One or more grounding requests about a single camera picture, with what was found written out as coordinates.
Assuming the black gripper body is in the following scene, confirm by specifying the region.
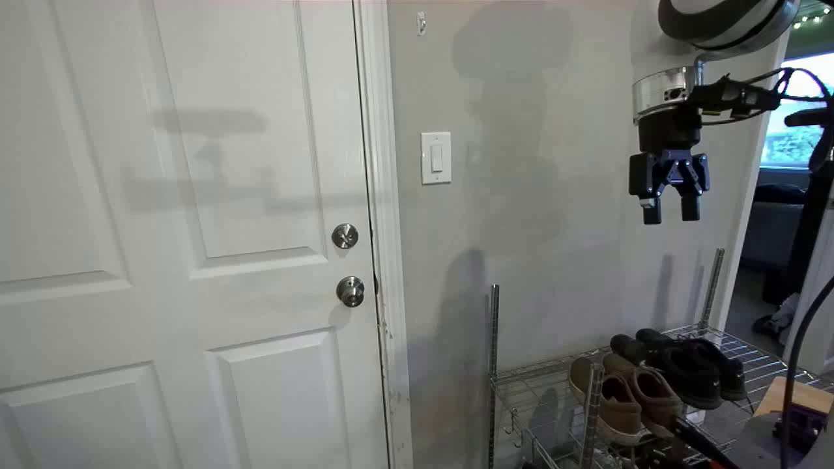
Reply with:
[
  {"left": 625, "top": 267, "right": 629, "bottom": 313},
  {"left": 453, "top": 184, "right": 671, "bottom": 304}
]
[{"left": 629, "top": 102, "right": 711, "bottom": 201}]

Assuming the white wall light switch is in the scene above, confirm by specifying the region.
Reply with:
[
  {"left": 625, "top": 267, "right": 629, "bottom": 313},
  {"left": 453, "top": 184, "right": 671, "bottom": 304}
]
[{"left": 419, "top": 128, "right": 457, "bottom": 188}]

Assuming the grey white sneaker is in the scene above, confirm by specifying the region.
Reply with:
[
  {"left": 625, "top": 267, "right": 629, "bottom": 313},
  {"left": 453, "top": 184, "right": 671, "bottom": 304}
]
[{"left": 750, "top": 291, "right": 804, "bottom": 341}]

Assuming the black shoe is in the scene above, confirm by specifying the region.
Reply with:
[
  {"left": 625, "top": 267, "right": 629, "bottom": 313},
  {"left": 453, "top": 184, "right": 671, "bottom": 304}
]
[
  {"left": 637, "top": 325, "right": 750, "bottom": 404},
  {"left": 607, "top": 332, "right": 724, "bottom": 411}
]

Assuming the brown slipper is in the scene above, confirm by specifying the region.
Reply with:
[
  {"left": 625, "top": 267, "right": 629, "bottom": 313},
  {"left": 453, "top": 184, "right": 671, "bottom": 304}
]
[
  {"left": 603, "top": 349, "right": 688, "bottom": 431},
  {"left": 569, "top": 354, "right": 651, "bottom": 450}
]

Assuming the light wooden board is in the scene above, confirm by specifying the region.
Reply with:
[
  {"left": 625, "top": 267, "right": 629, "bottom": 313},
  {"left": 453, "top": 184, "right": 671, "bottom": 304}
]
[{"left": 754, "top": 375, "right": 834, "bottom": 420}]

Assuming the silver deadbolt lock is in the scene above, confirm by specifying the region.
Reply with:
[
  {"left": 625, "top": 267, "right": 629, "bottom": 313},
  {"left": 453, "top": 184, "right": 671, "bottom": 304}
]
[{"left": 329, "top": 220, "right": 362, "bottom": 253}]

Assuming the silver round door knob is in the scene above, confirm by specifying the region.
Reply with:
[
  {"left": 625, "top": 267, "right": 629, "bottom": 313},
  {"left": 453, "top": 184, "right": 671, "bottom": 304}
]
[{"left": 333, "top": 272, "right": 367, "bottom": 309}]

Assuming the white panel entry door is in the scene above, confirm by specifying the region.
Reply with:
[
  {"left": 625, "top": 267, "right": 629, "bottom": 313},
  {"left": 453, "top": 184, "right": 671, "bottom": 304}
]
[{"left": 0, "top": 0, "right": 389, "bottom": 469}]

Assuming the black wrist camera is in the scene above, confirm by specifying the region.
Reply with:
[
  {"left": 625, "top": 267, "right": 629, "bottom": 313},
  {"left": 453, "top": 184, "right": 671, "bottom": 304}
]
[{"left": 692, "top": 74, "right": 785, "bottom": 115}]

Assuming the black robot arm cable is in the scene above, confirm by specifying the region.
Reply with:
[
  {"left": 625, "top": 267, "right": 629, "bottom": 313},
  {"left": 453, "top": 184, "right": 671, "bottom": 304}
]
[{"left": 746, "top": 63, "right": 834, "bottom": 112}]

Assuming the black camera cable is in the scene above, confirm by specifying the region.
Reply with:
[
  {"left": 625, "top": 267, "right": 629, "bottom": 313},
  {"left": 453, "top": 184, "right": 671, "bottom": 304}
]
[{"left": 778, "top": 272, "right": 834, "bottom": 459}]

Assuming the metal wire shelf rack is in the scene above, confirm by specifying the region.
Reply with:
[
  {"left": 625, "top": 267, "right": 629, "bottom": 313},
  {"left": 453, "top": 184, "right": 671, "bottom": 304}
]
[{"left": 482, "top": 245, "right": 825, "bottom": 469}]

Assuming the white door frame trim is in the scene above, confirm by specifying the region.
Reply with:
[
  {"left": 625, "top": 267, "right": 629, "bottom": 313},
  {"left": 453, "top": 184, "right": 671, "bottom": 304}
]
[{"left": 353, "top": 0, "right": 418, "bottom": 469}]

